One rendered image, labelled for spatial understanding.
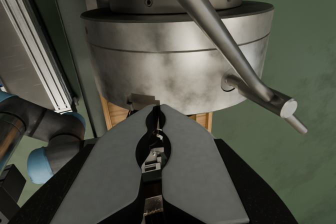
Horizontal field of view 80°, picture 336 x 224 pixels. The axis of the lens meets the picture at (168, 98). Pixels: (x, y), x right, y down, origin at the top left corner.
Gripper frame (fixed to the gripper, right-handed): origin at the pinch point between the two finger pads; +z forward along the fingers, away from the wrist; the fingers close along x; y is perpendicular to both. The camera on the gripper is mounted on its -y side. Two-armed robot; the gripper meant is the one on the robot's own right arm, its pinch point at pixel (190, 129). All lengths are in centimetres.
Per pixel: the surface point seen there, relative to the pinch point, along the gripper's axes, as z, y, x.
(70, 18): -30, -21, -54
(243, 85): -0.9, -20.3, 18.4
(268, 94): -0.8, -21.2, 22.4
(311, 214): 275, 328, -107
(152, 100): -10.8, -17.1, 12.9
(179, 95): -7.5, -18.3, 15.0
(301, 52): 148, 26, -108
